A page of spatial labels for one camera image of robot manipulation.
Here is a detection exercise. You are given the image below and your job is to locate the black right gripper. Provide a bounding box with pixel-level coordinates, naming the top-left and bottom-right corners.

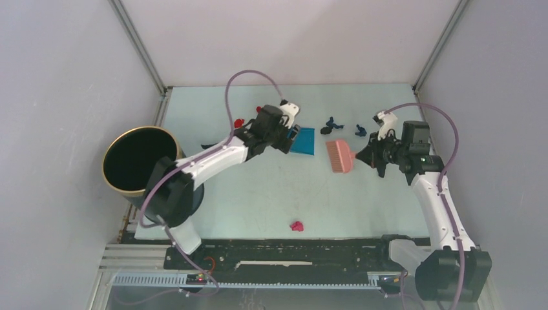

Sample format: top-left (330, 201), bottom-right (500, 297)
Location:
top-left (357, 130), bottom-right (408, 169)

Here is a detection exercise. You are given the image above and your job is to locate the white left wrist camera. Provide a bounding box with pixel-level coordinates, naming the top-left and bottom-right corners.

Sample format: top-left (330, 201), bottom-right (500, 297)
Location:
top-left (279, 99), bottom-right (300, 129)

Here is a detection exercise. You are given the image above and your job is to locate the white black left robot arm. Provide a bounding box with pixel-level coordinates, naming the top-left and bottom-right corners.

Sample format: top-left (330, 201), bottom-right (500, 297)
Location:
top-left (140, 100), bottom-right (300, 269)

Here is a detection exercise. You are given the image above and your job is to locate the black paper strip left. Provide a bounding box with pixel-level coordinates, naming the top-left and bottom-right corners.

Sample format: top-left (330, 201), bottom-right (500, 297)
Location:
top-left (200, 144), bottom-right (216, 150)

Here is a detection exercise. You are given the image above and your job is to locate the pink hand brush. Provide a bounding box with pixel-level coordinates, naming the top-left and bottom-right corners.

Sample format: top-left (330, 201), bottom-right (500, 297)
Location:
top-left (325, 139), bottom-right (355, 174)

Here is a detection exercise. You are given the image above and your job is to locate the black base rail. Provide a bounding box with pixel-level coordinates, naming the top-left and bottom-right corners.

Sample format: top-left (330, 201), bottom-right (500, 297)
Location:
top-left (163, 238), bottom-right (403, 285)

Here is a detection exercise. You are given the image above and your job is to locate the long black paper scrap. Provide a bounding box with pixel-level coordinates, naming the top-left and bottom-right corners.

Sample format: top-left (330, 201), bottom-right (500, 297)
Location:
top-left (376, 165), bottom-right (386, 178)

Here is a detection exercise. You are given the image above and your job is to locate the aluminium frame rail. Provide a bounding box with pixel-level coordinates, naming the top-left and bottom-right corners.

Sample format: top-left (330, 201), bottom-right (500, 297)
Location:
top-left (100, 243), bottom-right (489, 296)

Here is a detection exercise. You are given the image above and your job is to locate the dark navy paper scrap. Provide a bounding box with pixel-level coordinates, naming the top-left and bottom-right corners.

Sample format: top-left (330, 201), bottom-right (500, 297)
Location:
top-left (320, 116), bottom-right (344, 136)

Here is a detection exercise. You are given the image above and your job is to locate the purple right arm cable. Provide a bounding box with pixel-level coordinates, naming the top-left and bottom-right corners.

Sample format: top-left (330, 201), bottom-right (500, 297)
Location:
top-left (385, 102), bottom-right (465, 310)

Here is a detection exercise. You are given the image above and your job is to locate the black gold-rimmed bin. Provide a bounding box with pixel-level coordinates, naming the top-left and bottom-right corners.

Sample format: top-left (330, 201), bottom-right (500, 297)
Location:
top-left (102, 126), bottom-right (186, 209)

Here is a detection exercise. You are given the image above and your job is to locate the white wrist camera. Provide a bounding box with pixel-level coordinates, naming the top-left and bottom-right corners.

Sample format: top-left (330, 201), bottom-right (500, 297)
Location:
top-left (373, 110), bottom-right (398, 140)
top-left (279, 99), bottom-right (300, 129)

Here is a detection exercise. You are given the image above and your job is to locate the blue plastic dustpan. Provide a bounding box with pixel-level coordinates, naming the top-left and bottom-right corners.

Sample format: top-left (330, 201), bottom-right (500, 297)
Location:
top-left (290, 127), bottom-right (315, 156)

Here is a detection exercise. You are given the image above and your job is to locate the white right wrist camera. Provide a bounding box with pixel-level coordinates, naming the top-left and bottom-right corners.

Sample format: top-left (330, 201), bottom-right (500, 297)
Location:
top-left (373, 110), bottom-right (398, 140)

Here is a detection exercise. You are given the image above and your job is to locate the red paper scrap left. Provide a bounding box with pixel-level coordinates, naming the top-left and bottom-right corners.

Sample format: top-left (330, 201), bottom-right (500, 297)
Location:
top-left (233, 118), bottom-right (245, 129)

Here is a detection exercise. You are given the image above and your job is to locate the small blue paper scrap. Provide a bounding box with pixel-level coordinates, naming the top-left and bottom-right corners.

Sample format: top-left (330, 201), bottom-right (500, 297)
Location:
top-left (354, 124), bottom-right (367, 138)

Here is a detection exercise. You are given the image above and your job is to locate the pink paper scrap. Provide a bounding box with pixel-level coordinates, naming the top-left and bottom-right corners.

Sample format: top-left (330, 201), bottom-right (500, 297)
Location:
top-left (290, 221), bottom-right (304, 232)

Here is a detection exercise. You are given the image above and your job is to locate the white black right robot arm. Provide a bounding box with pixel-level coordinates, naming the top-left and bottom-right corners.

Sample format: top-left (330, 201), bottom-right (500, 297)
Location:
top-left (356, 121), bottom-right (492, 302)

